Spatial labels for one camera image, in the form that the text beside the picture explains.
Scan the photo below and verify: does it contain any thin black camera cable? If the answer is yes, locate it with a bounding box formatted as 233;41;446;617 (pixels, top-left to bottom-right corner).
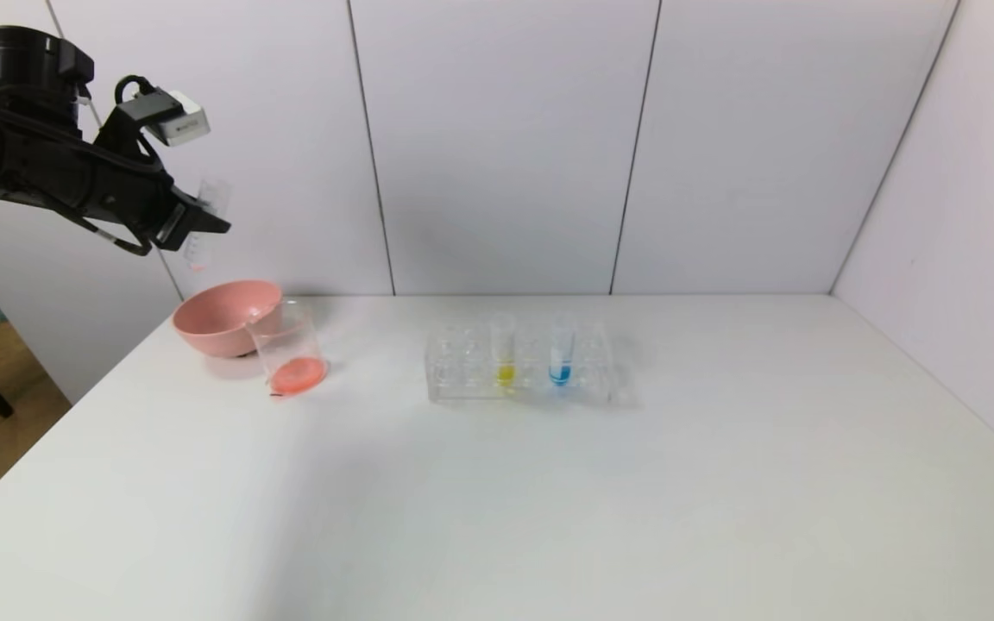
74;216;154;258

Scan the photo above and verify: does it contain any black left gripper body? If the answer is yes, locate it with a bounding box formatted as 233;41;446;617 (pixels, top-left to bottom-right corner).
84;154;201;252

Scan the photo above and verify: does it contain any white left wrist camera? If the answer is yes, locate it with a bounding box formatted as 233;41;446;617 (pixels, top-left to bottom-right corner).
100;86;210;165

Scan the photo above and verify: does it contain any test tube with blue pigment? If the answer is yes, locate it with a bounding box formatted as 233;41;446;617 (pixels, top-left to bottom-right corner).
549;312;578;387

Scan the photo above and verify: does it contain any pink plastic bowl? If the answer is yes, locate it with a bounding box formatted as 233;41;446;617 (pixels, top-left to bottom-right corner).
172;279;284;359

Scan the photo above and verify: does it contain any clear plastic test tube rack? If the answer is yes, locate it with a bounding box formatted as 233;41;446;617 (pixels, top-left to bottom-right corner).
425;321;627;405

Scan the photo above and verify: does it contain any test tube with red pigment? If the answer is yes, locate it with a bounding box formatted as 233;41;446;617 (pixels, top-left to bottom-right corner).
185;179;232;273

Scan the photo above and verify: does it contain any test tube with yellow pigment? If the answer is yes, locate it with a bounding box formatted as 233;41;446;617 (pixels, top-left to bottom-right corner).
489;312;518;389

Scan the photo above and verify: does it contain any clear plastic beaker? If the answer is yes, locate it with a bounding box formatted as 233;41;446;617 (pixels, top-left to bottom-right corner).
245;300;328;398

